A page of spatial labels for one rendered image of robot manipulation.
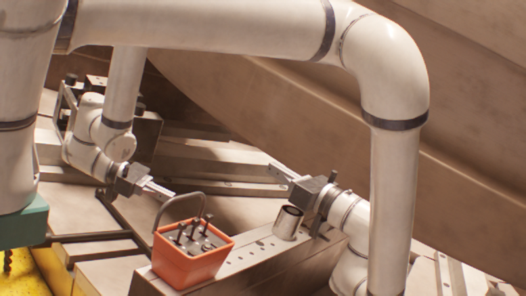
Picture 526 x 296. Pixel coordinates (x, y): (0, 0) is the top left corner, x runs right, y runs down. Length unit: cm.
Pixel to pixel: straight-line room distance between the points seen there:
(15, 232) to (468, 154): 154
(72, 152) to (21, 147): 95
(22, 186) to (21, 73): 14
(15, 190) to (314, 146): 144
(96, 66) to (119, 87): 221
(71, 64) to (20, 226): 295
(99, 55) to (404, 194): 277
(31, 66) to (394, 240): 74
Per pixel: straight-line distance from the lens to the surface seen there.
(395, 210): 106
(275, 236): 197
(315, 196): 133
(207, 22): 87
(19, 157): 69
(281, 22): 93
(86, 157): 161
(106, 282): 209
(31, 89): 66
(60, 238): 220
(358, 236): 131
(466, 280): 289
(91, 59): 361
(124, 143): 146
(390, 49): 92
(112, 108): 143
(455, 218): 189
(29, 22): 62
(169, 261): 149
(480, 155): 195
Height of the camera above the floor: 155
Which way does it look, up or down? 18 degrees down
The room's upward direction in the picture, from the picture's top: 21 degrees clockwise
